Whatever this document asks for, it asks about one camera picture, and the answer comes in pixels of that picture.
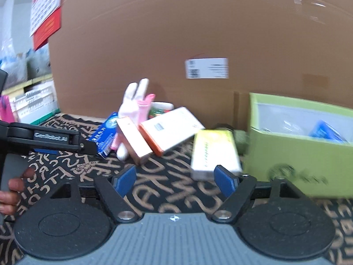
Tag pile of clear plastic bags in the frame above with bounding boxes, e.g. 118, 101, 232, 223
0, 43, 52, 89

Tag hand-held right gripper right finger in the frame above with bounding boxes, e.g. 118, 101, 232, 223
211, 165, 304, 223

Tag white glove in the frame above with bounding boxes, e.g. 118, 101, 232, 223
116, 79, 150, 161

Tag white shipping label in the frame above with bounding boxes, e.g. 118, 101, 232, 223
185, 58, 229, 80

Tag slim copper box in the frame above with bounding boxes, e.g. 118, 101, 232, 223
116, 117, 154, 165

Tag dark blue box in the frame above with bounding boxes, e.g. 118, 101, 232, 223
309, 120, 349, 144

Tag person's left hand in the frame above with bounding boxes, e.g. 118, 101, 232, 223
0, 168, 35, 216

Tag blue box with round print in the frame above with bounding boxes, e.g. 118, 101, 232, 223
88, 112, 122, 158

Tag red and white wall calendar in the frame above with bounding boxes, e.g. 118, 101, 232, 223
29, 0, 69, 51

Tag black mat with tan letters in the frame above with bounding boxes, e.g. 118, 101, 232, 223
0, 112, 353, 265

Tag pink bottle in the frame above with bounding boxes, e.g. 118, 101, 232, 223
0, 94, 14, 123

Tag brown cardboard sheet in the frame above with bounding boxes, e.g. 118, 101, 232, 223
48, 0, 353, 133

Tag black tape roll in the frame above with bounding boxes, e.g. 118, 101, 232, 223
212, 123, 235, 133

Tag white slotted plastic basket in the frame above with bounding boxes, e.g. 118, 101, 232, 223
9, 81, 60, 125

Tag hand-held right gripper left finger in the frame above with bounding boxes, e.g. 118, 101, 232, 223
50, 164, 144, 224

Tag yellow and white box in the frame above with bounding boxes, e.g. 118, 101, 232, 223
191, 129, 243, 182

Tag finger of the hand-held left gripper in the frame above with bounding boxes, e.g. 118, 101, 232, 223
7, 123, 99, 156
32, 148, 60, 155

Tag white box with orange edge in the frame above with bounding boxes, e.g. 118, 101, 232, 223
138, 107, 206, 156

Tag light green cardboard box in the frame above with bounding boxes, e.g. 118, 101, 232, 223
244, 92, 353, 199

